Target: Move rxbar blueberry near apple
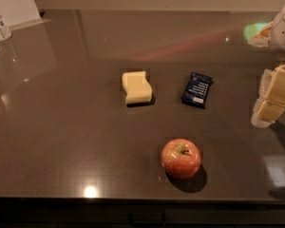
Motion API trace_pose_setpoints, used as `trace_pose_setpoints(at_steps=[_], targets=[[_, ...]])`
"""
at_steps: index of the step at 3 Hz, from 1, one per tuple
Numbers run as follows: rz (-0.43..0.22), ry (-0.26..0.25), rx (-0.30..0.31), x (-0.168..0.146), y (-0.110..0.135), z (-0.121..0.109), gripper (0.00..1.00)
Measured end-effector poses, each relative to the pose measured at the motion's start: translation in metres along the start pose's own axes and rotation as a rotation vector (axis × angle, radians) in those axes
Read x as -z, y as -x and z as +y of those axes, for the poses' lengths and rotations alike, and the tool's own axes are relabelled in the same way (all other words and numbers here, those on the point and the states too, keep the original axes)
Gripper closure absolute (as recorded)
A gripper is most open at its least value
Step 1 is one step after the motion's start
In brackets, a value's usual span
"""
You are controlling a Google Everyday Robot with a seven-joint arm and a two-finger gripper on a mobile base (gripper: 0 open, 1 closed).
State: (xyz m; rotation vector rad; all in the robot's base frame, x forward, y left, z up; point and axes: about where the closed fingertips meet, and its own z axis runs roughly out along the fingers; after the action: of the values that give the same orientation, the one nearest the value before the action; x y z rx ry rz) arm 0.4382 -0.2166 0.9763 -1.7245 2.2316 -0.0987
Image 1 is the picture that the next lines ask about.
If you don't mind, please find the red apple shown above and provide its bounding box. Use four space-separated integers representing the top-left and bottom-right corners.
161 139 201 180

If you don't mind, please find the dark blue rxbar wrapper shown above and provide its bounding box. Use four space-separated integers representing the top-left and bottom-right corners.
180 72 213 108

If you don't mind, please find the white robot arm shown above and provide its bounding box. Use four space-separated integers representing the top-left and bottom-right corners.
249 6 285 128

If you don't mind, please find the white board leaning on wall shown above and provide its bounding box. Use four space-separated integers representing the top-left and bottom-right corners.
0 0 48 30

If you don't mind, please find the yellow sponge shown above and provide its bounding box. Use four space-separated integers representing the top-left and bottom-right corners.
122 71 152 105

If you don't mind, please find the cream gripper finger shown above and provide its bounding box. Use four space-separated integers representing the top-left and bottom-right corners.
257 63 285 123
251 69 272 128

